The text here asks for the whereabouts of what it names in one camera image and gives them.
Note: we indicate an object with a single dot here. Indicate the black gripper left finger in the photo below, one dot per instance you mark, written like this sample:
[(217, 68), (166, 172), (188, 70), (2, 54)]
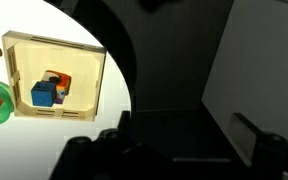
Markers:
[(125, 120)]

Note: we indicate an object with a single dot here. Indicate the green plastic bowl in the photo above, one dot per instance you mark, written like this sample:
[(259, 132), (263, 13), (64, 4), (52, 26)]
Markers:
[(4, 100)]

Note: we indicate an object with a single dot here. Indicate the colourful printed soft cube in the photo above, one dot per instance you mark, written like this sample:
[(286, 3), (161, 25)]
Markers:
[(63, 83)]

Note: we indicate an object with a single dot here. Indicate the blue block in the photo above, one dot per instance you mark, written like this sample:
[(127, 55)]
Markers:
[(42, 95)]

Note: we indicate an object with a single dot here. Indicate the light wooden tray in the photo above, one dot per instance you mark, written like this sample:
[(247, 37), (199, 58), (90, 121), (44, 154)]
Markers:
[(55, 63)]

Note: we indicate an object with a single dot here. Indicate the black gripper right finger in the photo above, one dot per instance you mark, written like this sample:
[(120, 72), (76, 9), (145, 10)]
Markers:
[(244, 137)]

